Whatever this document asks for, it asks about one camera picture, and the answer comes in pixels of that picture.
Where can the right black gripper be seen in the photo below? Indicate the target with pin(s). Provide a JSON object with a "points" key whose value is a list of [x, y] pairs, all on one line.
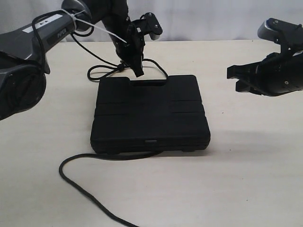
{"points": [[273, 79]]}

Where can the black plastic carry case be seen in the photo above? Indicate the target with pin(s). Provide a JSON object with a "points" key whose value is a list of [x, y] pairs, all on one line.
{"points": [[149, 115]]}

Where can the white backdrop curtain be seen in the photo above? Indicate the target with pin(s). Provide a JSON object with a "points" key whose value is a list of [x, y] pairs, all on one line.
{"points": [[181, 20]]}

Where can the white zip tie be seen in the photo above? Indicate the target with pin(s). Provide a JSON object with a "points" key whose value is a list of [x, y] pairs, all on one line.
{"points": [[94, 27]]}

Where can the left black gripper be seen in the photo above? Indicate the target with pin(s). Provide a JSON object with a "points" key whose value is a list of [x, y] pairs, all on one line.
{"points": [[131, 50]]}

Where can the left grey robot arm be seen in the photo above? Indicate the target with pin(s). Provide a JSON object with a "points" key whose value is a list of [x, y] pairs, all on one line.
{"points": [[23, 64]]}

